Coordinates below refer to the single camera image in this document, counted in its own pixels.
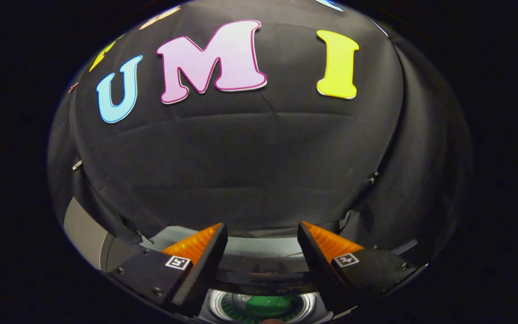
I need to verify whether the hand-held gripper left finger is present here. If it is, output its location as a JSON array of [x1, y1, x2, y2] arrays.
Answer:
[[108, 222, 228, 316]]

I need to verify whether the green polo shirt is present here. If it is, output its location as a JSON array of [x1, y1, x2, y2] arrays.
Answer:
[[221, 293, 307, 323]]

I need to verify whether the small washing machine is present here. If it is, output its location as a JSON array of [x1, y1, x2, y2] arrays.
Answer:
[[102, 223, 421, 324]]

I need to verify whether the black backdrop cloth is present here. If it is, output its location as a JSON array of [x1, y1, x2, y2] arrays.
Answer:
[[48, 0, 473, 266]]

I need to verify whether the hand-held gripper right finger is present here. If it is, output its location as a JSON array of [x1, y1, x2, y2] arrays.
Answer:
[[297, 220, 420, 316]]

